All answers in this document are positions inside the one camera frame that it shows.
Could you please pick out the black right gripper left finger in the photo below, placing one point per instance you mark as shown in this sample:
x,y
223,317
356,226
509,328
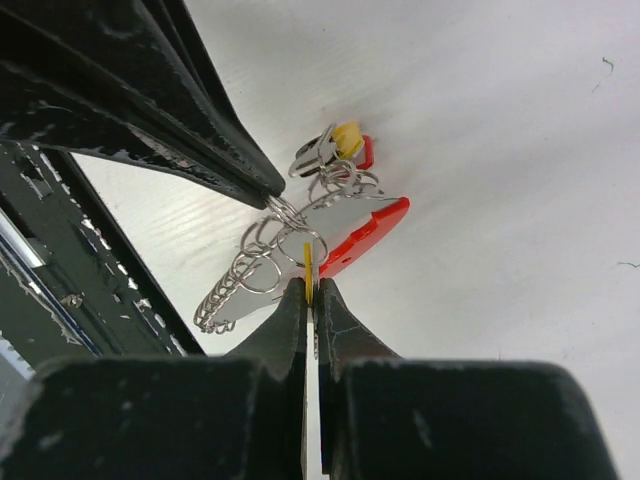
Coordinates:
x,y
235,416

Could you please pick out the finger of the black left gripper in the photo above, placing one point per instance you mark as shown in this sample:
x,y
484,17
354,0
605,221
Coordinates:
x,y
152,53
51,99

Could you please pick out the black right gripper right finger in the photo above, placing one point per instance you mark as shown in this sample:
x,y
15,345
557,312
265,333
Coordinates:
x,y
387,417

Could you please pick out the silver key with yellow tag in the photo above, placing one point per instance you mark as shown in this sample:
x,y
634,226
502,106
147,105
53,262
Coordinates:
x,y
302,253

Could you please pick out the yellow key tag on tool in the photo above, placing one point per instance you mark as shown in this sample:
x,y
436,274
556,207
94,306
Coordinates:
x,y
348,139

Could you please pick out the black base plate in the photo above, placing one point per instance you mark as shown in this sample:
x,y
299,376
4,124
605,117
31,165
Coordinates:
x,y
88,272

